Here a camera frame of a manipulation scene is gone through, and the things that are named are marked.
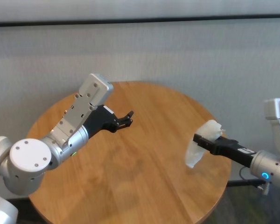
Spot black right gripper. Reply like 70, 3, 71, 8
192, 133, 258, 168

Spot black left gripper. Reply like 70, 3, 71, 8
82, 104, 134, 140

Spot white plastic-wrapped sandbag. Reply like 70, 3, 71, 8
184, 119, 225, 168

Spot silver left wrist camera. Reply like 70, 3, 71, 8
50, 73, 114, 151

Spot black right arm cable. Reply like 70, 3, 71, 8
238, 166, 268, 190

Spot black wall trim strip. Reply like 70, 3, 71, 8
0, 14, 280, 28

